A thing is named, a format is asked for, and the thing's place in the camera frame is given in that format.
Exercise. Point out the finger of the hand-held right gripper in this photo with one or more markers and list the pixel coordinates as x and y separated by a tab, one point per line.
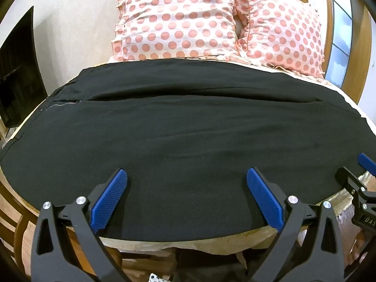
367	161
349	180

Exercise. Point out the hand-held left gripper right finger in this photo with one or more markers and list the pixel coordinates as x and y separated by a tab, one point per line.
264	199

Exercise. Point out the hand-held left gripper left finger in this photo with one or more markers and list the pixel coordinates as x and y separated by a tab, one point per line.
108	199

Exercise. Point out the black pants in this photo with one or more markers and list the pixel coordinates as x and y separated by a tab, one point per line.
188	141

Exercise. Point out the person's right hand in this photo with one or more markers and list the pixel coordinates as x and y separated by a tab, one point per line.
357	249

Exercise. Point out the yellow patterned bed sheet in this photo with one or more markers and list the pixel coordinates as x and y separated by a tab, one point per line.
205	243

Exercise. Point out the window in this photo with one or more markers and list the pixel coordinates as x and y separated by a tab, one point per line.
342	29

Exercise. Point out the black television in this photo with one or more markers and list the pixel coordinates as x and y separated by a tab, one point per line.
20	76

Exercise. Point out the small pink polka dot pillow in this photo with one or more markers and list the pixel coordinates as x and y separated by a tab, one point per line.
282	32

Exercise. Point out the large pink polka dot pillow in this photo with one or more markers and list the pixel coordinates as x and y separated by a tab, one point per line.
176	17

